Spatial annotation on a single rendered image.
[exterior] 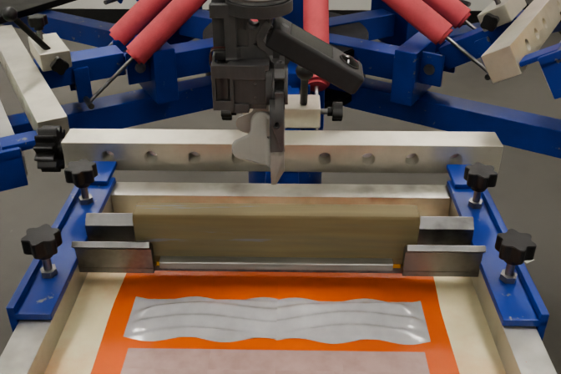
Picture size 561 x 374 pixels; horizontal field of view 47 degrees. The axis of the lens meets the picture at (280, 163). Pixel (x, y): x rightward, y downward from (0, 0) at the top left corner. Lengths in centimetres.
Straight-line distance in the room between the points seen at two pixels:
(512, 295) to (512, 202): 212
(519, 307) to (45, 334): 53
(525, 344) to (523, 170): 244
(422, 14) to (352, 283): 65
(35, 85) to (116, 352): 64
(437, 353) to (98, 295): 42
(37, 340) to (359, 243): 39
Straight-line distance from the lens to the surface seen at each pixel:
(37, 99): 121
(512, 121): 140
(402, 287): 86
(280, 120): 68
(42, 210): 286
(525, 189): 302
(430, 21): 132
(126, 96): 147
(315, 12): 126
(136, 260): 84
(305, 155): 99
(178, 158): 101
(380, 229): 80
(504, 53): 108
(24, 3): 219
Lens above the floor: 150
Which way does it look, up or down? 30 degrees down
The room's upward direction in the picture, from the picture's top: straight up
